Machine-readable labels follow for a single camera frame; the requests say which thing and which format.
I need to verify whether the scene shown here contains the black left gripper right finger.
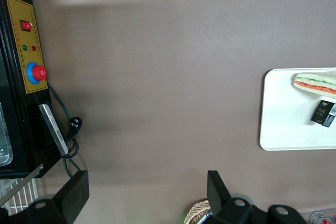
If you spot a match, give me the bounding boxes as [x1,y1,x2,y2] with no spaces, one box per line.
[207,170,254,224]

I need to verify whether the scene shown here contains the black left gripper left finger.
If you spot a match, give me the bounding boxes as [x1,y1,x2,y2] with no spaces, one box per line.
[27,170,90,224]

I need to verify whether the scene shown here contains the cream plastic tray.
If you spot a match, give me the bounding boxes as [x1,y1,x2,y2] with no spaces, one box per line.
[259,68,336,152]

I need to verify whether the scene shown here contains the black gum box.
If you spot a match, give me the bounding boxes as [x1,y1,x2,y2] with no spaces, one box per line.
[309,99,336,128]

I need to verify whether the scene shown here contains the wicker basket with foil trays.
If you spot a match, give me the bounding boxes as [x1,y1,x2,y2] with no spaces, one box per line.
[184,199,214,224]

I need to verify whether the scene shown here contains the black sealing machine yellow panel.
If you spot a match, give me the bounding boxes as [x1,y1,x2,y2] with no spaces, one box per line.
[0,0,69,180]

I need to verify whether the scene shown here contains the red cola bottle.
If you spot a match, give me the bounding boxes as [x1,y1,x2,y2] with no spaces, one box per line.
[309,210,333,224]

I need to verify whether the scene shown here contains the wrapped triangle sandwich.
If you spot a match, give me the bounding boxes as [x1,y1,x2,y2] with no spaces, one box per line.
[292,69,336,100]

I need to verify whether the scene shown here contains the white wire basket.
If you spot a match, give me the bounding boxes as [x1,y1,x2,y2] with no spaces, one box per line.
[0,178,39,216]

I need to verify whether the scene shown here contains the black machine power cable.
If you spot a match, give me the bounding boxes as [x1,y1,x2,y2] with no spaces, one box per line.
[46,81,83,178]

